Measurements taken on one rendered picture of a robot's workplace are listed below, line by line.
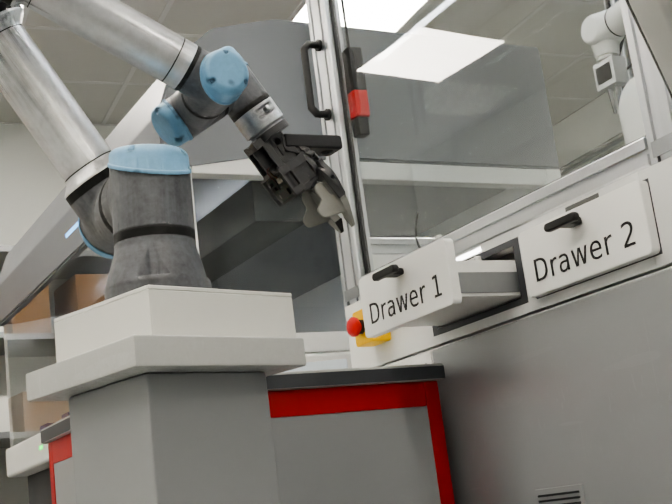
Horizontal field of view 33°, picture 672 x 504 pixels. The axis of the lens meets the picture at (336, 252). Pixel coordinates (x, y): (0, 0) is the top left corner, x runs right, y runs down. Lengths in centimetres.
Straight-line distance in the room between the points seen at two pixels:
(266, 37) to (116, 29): 129
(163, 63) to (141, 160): 17
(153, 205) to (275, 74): 138
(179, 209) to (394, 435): 64
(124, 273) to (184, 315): 11
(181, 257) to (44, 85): 37
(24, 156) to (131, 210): 482
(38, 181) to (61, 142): 462
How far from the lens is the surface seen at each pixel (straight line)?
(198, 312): 155
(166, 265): 158
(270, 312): 163
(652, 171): 171
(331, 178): 191
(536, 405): 192
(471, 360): 206
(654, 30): 122
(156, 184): 162
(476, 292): 189
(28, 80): 180
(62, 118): 178
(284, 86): 295
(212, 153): 279
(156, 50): 173
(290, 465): 194
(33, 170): 641
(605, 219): 175
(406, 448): 205
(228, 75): 173
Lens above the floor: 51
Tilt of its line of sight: 13 degrees up
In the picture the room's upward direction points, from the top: 7 degrees counter-clockwise
